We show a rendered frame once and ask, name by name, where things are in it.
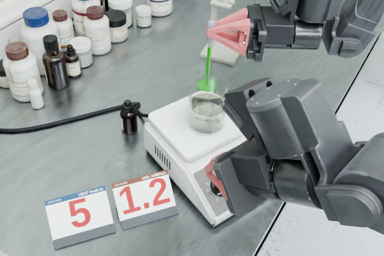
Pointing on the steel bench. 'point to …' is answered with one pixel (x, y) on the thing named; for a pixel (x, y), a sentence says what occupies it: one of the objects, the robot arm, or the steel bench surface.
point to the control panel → (218, 202)
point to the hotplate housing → (186, 170)
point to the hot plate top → (160, 117)
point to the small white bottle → (35, 94)
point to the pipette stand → (219, 50)
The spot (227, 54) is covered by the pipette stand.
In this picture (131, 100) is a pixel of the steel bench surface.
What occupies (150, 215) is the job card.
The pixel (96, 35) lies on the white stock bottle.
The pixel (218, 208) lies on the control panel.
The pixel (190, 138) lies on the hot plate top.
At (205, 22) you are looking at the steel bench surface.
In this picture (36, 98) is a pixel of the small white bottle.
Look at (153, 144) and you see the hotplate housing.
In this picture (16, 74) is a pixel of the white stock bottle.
